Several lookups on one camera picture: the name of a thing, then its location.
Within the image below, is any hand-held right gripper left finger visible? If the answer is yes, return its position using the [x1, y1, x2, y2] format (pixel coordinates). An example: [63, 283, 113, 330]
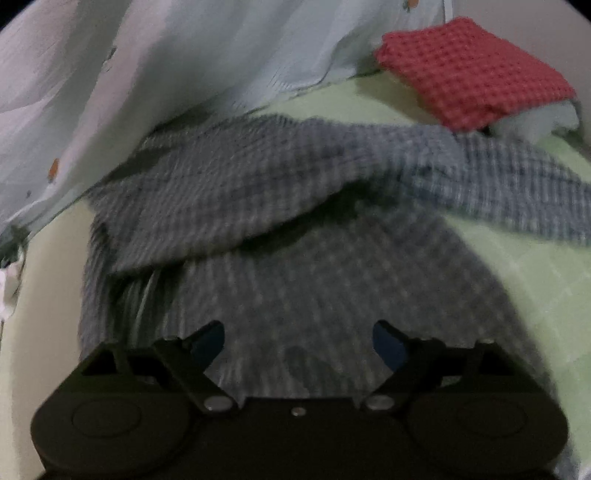
[81, 320, 239, 416]

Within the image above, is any blue plaid shirt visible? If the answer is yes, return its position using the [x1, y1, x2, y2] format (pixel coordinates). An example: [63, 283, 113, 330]
[76, 113, 591, 480]

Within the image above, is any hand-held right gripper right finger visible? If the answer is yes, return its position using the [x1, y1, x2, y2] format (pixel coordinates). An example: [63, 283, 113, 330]
[358, 319, 527, 414]

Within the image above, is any light blue carrot-print blanket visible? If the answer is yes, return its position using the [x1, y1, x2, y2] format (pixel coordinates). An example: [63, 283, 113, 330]
[0, 0, 455, 273]

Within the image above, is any folded white cloth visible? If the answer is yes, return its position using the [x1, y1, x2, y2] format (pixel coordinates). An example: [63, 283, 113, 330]
[489, 99, 583, 139]

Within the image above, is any red waffle cloth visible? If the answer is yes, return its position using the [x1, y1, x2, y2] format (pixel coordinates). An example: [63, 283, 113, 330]
[374, 16, 578, 132]

